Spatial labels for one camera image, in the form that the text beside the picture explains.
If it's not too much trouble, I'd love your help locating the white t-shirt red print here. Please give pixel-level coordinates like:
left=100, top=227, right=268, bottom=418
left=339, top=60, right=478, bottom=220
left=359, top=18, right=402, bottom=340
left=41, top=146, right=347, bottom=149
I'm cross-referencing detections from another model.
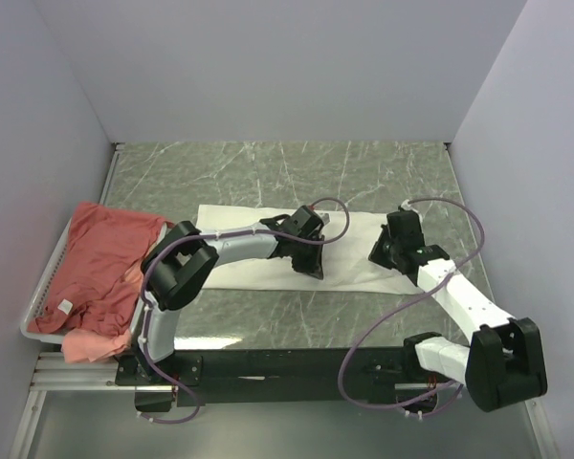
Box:
left=196, top=205, right=421, bottom=295

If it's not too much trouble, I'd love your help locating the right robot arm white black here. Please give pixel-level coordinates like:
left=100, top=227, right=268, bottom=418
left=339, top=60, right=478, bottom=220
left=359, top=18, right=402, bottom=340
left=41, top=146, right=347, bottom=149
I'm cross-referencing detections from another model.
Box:
left=368, top=208, right=548, bottom=412

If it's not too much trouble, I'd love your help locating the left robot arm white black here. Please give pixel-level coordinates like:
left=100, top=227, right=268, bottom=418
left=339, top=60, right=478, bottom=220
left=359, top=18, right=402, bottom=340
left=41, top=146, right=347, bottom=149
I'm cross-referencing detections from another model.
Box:
left=134, top=206, right=330, bottom=384

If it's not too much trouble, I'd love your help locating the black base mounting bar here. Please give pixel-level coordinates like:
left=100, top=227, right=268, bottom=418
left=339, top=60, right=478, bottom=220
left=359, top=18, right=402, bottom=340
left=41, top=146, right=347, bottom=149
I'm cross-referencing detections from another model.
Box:
left=115, top=347, right=446, bottom=412

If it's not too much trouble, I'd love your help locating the red t-shirt in tray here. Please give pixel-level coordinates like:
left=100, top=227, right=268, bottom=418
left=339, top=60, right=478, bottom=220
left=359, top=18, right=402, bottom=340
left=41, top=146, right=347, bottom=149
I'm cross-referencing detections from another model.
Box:
left=27, top=202, right=173, bottom=338

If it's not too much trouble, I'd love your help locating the pink t-shirt in tray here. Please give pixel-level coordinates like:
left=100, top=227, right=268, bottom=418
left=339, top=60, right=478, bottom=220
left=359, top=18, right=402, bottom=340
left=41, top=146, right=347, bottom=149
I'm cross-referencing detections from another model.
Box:
left=61, top=329, right=131, bottom=363

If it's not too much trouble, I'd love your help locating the white plastic tray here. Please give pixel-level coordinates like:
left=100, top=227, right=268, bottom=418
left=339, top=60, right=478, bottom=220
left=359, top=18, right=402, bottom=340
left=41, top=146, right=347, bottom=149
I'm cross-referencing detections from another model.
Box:
left=20, top=223, right=140, bottom=344

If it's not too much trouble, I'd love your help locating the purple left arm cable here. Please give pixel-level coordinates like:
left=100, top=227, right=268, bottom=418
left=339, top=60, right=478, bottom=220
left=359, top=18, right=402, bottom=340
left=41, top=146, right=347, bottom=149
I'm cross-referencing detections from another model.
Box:
left=138, top=196, right=351, bottom=426

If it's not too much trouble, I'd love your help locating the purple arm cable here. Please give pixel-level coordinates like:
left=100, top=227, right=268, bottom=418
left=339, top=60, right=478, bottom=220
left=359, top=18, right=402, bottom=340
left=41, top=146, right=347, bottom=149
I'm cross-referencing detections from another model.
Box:
left=138, top=196, right=351, bottom=426
left=339, top=198, right=488, bottom=422

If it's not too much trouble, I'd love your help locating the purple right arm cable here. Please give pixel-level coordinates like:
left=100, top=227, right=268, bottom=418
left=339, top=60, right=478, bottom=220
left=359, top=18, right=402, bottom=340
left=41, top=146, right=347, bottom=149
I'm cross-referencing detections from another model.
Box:
left=339, top=198, right=488, bottom=422

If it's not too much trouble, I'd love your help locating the aluminium frame rail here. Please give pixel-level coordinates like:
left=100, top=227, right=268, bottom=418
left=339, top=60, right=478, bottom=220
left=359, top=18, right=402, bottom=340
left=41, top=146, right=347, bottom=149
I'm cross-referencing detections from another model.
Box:
left=9, top=348, right=556, bottom=459

